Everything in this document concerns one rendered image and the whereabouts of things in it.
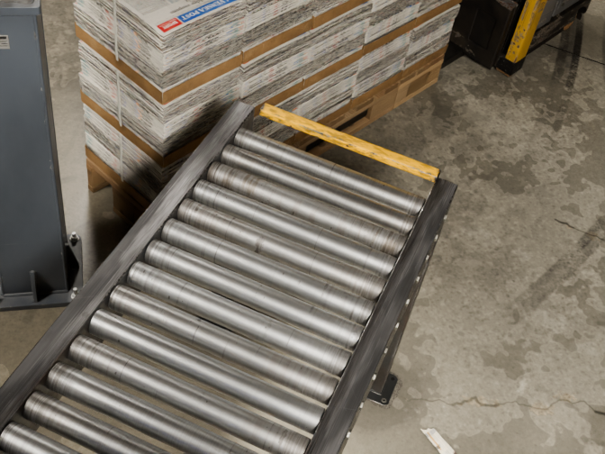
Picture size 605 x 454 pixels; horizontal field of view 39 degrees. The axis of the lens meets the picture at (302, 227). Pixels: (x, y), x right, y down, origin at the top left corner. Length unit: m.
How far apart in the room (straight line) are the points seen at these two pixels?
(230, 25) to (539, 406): 1.39
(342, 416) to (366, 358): 0.13
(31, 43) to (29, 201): 0.50
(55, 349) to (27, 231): 0.91
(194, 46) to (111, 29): 0.24
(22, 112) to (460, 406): 1.43
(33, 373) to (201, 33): 1.07
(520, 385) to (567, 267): 0.54
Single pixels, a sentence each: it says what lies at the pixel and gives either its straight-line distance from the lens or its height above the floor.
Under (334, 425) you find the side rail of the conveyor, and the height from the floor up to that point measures 0.80.
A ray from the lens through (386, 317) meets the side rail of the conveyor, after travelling 1.63.
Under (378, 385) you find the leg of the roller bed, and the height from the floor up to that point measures 0.04.
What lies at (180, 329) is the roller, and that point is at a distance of 1.57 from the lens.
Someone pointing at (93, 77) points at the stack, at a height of 0.50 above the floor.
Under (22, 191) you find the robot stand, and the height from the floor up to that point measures 0.44.
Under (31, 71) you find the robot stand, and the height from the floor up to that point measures 0.82.
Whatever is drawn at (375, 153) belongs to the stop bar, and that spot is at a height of 0.82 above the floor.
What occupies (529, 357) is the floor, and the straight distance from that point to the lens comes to 2.71.
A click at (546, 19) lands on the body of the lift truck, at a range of 3.80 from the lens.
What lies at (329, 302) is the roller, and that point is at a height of 0.79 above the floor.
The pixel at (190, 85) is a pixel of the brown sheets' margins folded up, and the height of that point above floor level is 0.63.
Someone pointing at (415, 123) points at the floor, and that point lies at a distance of 3.33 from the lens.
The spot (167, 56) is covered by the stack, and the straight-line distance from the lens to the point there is 2.20.
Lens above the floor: 2.07
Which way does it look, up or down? 47 degrees down
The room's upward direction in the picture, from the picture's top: 11 degrees clockwise
